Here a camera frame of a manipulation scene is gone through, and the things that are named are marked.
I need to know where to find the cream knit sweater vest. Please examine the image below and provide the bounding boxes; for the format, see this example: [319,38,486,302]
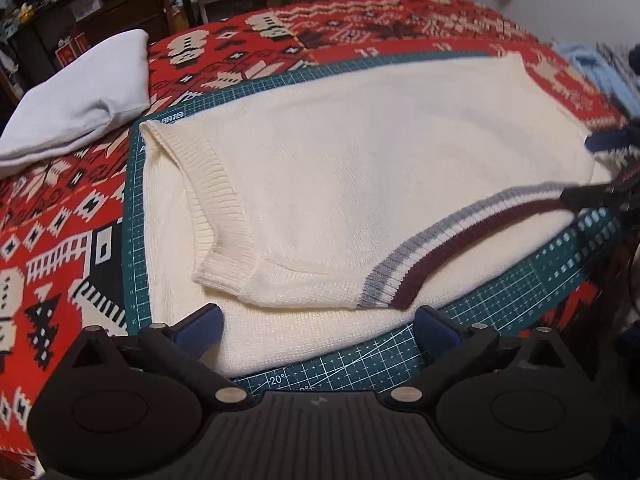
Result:
[140,53,612,377]

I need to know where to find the light blue garment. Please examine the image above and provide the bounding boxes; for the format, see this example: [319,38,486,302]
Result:
[552,42,639,119]

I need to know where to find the green cutting mat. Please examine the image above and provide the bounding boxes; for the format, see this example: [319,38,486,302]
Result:
[122,52,620,393]

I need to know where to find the folded white cloth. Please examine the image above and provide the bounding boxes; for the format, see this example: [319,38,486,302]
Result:
[1,29,150,178]

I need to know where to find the red boxes on floor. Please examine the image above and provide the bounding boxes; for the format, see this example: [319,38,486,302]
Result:
[55,32,91,67]

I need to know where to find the dark wooden shelf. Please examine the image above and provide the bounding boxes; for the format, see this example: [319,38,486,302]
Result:
[1,0,176,90]

